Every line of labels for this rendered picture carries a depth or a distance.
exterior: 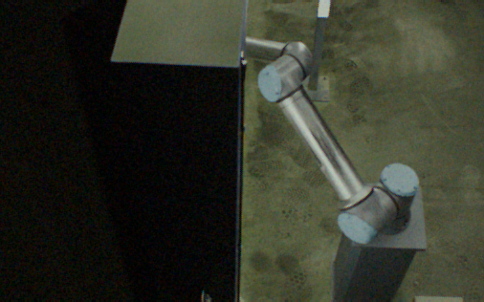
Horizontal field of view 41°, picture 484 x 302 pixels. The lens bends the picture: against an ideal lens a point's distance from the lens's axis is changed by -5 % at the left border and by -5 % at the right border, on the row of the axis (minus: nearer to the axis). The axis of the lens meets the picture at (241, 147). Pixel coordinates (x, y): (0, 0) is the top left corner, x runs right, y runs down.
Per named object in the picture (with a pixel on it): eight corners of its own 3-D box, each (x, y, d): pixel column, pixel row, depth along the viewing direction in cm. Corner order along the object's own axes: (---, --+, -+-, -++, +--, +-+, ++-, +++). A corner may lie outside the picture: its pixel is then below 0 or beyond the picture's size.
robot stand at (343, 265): (390, 257, 330) (420, 185, 279) (393, 313, 311) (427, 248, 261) (330, 255, 331) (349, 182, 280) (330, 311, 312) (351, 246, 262)
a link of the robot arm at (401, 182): (418, 202, 263) (429, 176, 249) (392, 227, 255) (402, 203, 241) (389, 179, 269) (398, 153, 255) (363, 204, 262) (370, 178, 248)
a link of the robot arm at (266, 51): (322, 40, 242) (212, 21, 293) (299, 56, 237) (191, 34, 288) (330, 68, 248) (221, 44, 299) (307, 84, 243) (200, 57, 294)
